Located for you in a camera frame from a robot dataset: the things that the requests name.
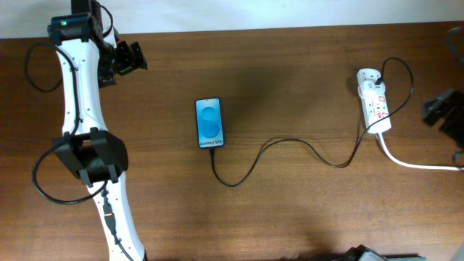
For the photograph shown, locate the white USB charger plug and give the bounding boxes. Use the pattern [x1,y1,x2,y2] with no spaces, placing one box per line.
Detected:
[357,68,386,99]

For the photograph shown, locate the white power strip cord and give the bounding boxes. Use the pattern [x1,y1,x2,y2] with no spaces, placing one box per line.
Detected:
[376,133,464,172]

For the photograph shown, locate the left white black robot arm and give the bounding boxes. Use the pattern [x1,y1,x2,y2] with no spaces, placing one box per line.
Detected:
[48,7,148,260]

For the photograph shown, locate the white power strip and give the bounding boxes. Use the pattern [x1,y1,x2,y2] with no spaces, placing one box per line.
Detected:
[358,88,392,134]

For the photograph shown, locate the blue screen Galaxy smartphone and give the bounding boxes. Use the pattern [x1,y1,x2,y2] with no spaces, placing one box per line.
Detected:
[195,98,225,149]

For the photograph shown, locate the black USB charging cable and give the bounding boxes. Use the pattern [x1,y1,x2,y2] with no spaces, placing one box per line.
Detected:
[209,57,415,188]

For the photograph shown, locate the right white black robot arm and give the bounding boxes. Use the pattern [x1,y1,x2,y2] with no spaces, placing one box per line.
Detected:
[423,89,463,149]

